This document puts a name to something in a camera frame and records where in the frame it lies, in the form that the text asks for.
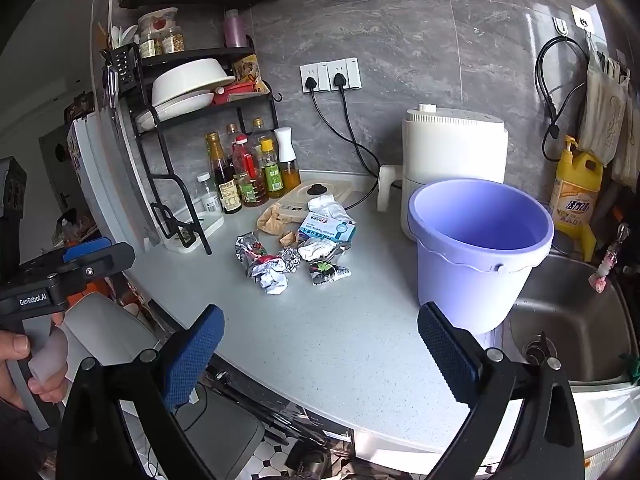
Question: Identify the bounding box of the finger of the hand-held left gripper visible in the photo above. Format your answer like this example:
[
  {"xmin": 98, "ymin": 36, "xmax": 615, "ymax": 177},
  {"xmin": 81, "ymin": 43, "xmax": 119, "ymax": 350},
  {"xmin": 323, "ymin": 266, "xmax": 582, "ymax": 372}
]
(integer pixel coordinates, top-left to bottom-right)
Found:
[
  {"xmin": 62, "ymin": 236, "xmax": 112, "ymax": 263},
  {"xmin": 62, "ymin": 242, "xmax": 137, "ymax": 283}
]

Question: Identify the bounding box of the person's left forearm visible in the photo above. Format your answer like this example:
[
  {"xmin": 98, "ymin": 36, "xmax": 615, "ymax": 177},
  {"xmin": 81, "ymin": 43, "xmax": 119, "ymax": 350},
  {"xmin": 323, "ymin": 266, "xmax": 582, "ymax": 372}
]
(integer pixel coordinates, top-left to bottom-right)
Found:
[{"xmin": 0, "ymin": 400, "xmax": 68, "ymax": 480}]

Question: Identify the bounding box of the person's left hand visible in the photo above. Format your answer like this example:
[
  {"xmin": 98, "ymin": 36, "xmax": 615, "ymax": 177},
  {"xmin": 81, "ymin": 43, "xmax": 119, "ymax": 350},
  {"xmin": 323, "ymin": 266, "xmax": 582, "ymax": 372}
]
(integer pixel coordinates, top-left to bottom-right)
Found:
[{"xmin": 0, "ymin": 310, "xmax": 68, "ymax": 411}]

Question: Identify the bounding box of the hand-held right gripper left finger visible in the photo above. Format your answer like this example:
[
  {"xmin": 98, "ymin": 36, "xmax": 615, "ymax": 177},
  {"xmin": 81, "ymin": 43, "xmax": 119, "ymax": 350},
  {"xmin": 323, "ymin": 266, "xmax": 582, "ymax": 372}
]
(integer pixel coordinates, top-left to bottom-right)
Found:
[{"xmin": 57, "ymin": 304, "xmax": 226, "ymax": 480}]

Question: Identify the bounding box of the crumpled brown paper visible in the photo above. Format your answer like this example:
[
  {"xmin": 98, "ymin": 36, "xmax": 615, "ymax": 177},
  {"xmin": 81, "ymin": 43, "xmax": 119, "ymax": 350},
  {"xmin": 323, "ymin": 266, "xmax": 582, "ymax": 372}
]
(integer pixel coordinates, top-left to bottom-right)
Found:
[{"xmin": 257, "ymin": 203, "xmax": 302, "ymax": 246}]

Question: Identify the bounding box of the white chopstick bag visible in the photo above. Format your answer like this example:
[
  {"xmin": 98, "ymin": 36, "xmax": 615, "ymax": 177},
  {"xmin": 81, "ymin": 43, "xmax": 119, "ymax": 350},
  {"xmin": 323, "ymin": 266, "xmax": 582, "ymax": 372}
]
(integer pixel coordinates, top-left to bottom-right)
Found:
[{"xmin": 612, "ymin": 80, "xmax": 640, "ymax": 191}]

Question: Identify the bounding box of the green label oil bottle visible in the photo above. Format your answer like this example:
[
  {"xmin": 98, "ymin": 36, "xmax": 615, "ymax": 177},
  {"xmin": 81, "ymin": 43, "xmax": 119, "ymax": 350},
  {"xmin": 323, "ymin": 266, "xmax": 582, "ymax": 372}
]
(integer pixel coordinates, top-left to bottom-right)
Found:
[{"xmin": 259, "ymin": 137, "xmax": 286, "ymax": 199}]

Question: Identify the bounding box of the grey chair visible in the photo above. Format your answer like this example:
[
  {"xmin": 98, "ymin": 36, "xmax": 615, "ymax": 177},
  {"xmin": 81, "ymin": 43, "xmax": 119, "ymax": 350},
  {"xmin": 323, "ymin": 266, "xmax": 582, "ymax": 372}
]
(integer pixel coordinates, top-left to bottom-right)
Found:
[{"xmin": 65, "ymin": 292, "xmax": 266, "ymax": 478}]

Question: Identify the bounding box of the yellow sponge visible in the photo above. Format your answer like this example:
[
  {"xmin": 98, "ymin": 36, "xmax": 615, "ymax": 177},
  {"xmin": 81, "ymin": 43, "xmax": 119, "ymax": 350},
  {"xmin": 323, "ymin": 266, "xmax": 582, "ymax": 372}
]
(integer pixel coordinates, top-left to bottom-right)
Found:
[{"xmin": 575, "ymin": 230, "xmax": 598, "ymax": 263}]

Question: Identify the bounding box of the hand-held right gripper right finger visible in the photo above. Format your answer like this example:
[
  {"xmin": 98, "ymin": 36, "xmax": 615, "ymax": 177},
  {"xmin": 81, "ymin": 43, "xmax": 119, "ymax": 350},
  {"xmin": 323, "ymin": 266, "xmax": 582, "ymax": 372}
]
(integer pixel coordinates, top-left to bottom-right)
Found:
[{"xmin": 417, "ymin": 301, "xmax": 586, "ymax": 480}]

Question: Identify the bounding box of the white wall socket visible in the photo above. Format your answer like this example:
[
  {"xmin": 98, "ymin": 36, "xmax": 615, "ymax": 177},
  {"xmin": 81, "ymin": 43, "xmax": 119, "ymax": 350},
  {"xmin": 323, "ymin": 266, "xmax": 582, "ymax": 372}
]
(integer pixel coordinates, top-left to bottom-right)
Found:
[
  {"xmin": 327, "ymin": 57, "xmax": 362, "ymax": 92},
  {"xmin": 300, "ymin": 62, "xmax": 330, "ymax": 94}
]

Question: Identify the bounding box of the red silver foil wrapper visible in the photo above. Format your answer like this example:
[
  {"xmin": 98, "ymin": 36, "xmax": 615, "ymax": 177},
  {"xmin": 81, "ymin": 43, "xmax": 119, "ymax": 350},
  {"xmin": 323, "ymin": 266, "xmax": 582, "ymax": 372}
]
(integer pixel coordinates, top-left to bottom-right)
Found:
[{"xmin": 252, "ymin": 255, "xmax": 282, "ymax": 277}]

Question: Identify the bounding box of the white plate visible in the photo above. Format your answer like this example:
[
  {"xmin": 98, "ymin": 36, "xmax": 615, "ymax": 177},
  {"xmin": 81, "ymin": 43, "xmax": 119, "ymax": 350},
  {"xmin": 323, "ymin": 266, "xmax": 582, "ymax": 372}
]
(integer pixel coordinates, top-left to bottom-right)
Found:
[{"xmin": 135, "ymin": 91, "xmax": 216, "ymax": 128}]

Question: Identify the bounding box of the hanging black power cable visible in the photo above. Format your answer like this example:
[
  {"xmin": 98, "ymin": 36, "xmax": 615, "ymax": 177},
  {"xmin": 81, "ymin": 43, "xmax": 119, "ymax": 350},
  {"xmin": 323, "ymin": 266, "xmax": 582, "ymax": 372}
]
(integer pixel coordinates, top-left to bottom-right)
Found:
[{"xmin": 535, "ymin": 35, "xmax": 588, "ymax": 163}]

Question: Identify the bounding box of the beige chopstick bag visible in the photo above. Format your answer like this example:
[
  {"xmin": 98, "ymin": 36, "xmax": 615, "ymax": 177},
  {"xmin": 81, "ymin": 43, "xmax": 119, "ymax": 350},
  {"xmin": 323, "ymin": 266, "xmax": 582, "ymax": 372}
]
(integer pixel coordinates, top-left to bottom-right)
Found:
[{"xmin": 577, "ymin": 35, "xmax": 631, "ymax": 166}]

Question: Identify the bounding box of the stainless steel sink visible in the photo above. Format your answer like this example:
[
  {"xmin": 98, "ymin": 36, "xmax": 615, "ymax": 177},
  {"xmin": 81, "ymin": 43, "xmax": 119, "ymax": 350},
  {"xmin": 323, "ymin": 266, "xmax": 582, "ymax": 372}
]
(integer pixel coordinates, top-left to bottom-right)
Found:
[{"xmin": 502, "ymin": 252, "xmax": 640, "ymax": 386}]

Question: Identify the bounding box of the white air fryer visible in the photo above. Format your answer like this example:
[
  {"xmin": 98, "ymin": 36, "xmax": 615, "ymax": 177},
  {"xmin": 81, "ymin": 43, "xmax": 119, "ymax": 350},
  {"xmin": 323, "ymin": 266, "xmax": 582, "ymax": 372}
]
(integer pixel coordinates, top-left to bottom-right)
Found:
[{"xmin": 377, "ymin": 104, "xmax": 510, "ymax": 213}]

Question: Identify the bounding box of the white top oil sprayer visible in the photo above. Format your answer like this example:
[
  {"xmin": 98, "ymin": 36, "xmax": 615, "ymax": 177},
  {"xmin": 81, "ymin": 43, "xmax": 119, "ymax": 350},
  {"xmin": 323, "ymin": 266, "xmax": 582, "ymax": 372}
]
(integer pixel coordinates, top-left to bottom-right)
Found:
[{"xmin": 273, "ymin": 127, "xmax": 302, "ymax": 196}]

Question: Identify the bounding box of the clear adhesive wall hook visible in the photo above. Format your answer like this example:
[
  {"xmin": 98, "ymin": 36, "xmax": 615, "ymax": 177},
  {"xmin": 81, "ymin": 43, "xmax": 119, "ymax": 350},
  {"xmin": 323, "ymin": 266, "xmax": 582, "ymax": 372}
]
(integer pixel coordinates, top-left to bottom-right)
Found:
[{"xmin": 571, "ymin": 5, "xmax": 598, "ymax": 31}]

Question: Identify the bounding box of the crumpled white tissue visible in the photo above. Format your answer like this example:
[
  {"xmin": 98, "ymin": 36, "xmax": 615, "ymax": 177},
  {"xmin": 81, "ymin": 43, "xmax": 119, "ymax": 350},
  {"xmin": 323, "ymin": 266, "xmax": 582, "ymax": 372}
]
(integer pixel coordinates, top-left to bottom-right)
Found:
[{"xmin": 307, "ymin": 195, "xmax": 351, "ymax": 223}]

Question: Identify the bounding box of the white paper ball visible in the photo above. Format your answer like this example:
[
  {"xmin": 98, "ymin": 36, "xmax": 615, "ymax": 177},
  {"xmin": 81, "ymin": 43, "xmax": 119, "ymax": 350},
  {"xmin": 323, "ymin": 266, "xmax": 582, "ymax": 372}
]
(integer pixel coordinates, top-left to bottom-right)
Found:
[{"xmin": 257, "ymin": 262, "xmax": 290, "ymax": 295}]

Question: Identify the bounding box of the black plug cable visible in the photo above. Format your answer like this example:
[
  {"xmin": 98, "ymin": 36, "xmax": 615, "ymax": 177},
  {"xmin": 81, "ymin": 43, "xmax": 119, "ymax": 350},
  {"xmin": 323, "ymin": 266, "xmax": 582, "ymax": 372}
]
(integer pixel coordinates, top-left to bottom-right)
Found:
[
  {"xmin": 305, "ymin": 76, "xmax": 381, "ymax": 181},
  {"xmin": 334, "ymin": 72, "xmax": 381, "ymax": 210}
]

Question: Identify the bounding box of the glass spice jar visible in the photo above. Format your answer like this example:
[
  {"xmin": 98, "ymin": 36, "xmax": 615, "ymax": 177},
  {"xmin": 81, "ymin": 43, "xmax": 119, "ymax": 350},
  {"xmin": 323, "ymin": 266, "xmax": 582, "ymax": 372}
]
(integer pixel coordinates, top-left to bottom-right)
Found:
[
  {"xmin": 162, "ymin": 26, "xmax": 185, "ymax": 54},
  {"xmin": 139, "ymin": 32, "xmax": 163, "ymax": 58}
]

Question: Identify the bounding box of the white drip tray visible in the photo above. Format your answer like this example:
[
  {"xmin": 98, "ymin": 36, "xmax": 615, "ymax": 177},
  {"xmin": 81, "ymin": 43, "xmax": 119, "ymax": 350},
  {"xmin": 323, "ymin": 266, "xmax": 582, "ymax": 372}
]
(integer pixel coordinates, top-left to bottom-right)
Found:
[{"xmin": 165, "ymin": 210, "xmax": 225, "ymax": 253}]

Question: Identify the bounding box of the purple plastic bucket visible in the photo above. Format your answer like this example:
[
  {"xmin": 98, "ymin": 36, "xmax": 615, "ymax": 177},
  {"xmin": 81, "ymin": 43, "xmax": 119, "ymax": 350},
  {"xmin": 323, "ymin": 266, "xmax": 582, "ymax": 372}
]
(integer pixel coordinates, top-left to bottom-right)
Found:
[{"xmin": 406, "ymin": 178, "xmax": 556, "ymax": 336}]

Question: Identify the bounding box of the clear container white lid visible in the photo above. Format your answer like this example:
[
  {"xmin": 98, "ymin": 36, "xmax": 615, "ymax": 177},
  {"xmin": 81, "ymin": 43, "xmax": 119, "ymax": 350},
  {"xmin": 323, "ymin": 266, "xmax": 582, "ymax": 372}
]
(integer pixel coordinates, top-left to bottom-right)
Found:
[{"xmin": 137, "ymin": 7, "xmax": 178, "ymax": 36}]

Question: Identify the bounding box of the red cap sauce bottle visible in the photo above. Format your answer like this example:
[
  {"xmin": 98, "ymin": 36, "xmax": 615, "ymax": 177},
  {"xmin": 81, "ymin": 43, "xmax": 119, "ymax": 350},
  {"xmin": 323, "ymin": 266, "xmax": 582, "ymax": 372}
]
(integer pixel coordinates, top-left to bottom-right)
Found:
[{"xmin": 231, "ymin": 135, "xmax": 271, "ymax": 207}]

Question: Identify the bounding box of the brown door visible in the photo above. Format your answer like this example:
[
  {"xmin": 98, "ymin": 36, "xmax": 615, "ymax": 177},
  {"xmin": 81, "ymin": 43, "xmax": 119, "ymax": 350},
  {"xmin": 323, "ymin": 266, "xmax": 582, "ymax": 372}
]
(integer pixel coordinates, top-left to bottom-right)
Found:
[{"xmin": 39, "ymin": 129, "xmax": 76, "ymax": 218}]

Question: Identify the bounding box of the green scrubbing cloth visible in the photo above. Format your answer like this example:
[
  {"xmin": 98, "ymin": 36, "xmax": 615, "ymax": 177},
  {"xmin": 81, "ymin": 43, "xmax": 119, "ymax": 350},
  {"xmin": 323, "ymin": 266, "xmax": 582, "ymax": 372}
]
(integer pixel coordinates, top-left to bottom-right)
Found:
[{"xmin": 620, "ymin": 352, "xmax": 640, "ymax": 386}]

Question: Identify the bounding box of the small clear white-cap bottle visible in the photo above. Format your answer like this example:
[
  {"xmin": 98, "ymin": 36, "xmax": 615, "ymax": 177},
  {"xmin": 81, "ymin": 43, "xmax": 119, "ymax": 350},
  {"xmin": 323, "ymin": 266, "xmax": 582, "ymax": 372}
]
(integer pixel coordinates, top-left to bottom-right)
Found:
[{"xmin": 196, "ymin": 172, "xmax": 223, "ymax": 213}]

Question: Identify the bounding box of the red packet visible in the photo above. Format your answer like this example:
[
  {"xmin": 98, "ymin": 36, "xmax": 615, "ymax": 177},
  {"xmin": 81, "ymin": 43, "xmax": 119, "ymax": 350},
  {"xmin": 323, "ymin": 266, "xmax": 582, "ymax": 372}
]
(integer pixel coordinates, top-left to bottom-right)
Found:
[{"xmin": 212, "ymin": 82, "xmax": 271, "ymax": 106}]

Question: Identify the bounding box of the pink plastic bottle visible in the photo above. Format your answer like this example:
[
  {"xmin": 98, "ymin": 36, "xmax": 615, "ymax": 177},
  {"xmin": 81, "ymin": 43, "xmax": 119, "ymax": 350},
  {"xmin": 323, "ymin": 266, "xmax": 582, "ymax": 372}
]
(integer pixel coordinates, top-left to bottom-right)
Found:
[{"xmin": 223, "ymin": 9, "xmax": 247, "ymax": 49}]

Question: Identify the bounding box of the yellow detergent pump bottle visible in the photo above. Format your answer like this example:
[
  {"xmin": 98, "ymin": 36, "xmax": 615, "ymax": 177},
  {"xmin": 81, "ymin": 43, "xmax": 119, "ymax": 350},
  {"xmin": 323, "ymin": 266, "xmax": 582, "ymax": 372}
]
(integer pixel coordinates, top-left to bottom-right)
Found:
[{"xmin": 549, "ymin": 135, "xmax": 604, "ymax": 248}]

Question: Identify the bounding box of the silver foil snack packet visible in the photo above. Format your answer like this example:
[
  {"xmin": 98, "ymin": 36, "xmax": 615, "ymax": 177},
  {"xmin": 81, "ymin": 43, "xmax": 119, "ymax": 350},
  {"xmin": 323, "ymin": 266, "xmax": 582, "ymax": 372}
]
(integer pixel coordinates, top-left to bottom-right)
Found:
[{"xmin": 307, "ymin": 259, "xmax": 351, "ymax": 286}]

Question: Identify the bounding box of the dark soy sauce bottle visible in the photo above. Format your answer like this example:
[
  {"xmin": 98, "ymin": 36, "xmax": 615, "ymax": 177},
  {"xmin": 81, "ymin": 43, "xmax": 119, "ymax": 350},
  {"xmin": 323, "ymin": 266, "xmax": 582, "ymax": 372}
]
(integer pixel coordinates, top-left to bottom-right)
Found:
[{"xmin": 205, "ymin": 132, "xmax": 243, "ymax": 215}]

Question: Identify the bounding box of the yellow snack packet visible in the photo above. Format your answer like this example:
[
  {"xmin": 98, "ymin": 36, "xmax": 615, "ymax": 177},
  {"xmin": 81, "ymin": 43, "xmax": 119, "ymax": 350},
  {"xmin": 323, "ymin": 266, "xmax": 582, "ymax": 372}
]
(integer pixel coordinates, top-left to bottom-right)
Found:
[{"xmin": 232, "ymin": 55, "xmax": 263, "ymax": 86}]

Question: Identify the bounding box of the black cutlery holder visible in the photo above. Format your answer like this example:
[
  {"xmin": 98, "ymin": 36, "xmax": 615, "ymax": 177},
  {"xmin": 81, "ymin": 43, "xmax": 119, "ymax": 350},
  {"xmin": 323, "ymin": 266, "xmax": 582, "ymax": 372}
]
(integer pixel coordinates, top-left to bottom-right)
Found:
[{"xmin": 102, "ymin": 45, "xmax": 141, "ymax": 93}]

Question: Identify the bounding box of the white paper wad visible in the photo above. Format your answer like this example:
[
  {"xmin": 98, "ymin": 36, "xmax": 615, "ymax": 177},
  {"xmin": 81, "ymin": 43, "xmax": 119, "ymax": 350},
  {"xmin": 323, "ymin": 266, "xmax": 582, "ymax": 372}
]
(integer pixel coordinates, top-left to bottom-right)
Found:
[{"xmin": 298, "ymin": 237, "xmax": 338, "ymax": 262}]

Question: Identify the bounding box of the black sink plug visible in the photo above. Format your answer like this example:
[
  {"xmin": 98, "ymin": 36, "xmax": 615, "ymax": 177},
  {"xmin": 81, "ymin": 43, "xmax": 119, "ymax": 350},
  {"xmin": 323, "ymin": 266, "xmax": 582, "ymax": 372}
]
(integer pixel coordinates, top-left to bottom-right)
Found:
[{"xmin": 552, "ymin": 232, "xmax": 578, "ymax": 256}]

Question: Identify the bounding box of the tap with pink filter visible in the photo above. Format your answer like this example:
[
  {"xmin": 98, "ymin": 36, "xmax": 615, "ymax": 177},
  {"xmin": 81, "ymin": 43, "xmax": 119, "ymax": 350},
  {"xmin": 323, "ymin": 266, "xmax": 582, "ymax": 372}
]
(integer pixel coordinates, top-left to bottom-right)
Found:
[{"xmin": 590, "ymin": 222, "xmax": 631, "ymax": 293}]

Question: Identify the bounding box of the yellow cap glass bottle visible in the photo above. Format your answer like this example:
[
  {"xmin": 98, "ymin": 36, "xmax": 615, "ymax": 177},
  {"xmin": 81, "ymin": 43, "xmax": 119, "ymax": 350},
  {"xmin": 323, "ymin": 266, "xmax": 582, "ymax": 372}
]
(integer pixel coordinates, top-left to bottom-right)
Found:
[
  {"xmin": 225, "ymin": 124, "xmax": 243, "ymax": 161},
  {"xmin": 250, "ymin": 118, "xmax": 273, "ymax": 153}
]

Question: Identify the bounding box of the black metal dish rack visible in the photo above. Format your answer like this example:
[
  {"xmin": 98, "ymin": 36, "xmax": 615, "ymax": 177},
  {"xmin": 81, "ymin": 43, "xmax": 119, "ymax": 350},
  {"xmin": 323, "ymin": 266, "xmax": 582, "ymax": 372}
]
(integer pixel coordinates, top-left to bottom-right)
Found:
[{"xmin": 102, "ymin": 42, "xmax": 281, "ymax": 256}]

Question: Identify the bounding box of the blue white medicine box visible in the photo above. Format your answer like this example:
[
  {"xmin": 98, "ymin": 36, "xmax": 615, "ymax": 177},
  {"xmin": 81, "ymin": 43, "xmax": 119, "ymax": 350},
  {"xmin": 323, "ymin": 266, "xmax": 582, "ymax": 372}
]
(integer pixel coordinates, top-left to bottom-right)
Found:
[{"xmin": 297, "ymin": 211, "xmax": 357, "ymax": 247}]

